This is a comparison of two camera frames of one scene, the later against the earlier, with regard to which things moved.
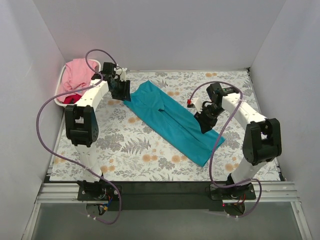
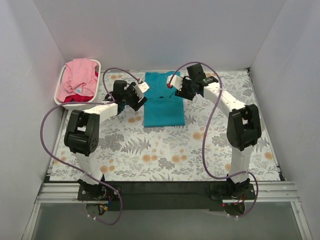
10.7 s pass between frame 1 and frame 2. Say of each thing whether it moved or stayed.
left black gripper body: moved
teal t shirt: moved
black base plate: stayed
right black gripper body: moved
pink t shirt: stayed
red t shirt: stayed
